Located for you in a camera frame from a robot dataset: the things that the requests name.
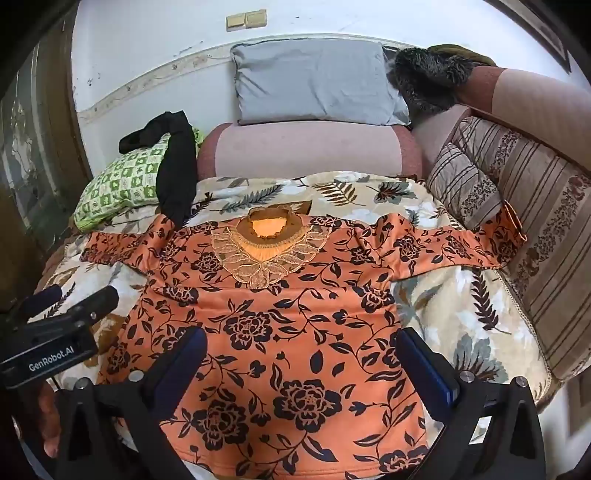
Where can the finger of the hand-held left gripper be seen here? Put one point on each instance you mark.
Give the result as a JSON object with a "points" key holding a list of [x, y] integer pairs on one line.
{"points": [[44, 297], [94, 302]]}

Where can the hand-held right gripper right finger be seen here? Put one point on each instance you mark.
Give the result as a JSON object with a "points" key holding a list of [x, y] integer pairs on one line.
{"points": [[422, 364]]}

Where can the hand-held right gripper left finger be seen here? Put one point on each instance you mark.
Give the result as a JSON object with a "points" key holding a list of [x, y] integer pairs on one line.
{"points": [[191, 355]]}

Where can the orange floral blouse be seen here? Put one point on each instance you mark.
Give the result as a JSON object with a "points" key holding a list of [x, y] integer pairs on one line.
{"points": [[286, 332]]}

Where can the person's left hand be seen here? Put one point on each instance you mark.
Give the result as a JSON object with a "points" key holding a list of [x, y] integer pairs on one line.
{"points": [[48, 415]]}

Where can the leaf print blanket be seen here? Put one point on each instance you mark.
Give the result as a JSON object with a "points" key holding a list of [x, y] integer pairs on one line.
{"points": [[461, 295]]}

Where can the green patterned pillow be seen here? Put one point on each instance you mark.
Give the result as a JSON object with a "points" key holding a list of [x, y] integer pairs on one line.
{"points": [[124, 180]]}

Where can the black garment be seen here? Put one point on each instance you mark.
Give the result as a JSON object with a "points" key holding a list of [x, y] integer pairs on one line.
{"points": [[178, 170]]}

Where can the small striped brown cushion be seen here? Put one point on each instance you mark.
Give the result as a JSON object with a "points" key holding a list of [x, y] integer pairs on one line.
{"points": [[461, 184]]}

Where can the large striped brown cushion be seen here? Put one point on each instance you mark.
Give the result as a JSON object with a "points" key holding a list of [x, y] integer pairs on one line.
{"points": [[554, 230]]}

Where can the pink sofa bolster cushion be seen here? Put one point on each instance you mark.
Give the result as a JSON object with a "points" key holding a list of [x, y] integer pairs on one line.
{"points": [[304, 147]]}

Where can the pink sofa backrest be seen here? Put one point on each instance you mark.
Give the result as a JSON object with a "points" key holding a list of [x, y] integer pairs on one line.
{"points": [[531, 92]]}

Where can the grey pillow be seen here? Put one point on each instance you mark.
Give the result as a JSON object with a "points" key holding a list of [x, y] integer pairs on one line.
{"points": [[314, 83]]}

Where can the olive cloth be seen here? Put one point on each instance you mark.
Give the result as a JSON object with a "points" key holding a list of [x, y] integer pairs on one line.
{"points": [[461, 51]]}

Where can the brass wall switch plate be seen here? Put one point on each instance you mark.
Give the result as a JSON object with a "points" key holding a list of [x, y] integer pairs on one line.
{"points": [[236, 22], [256, 19]]}

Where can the dark framed wall picture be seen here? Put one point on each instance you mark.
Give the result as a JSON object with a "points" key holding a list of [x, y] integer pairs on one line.
{"points": [[549, 37]]}

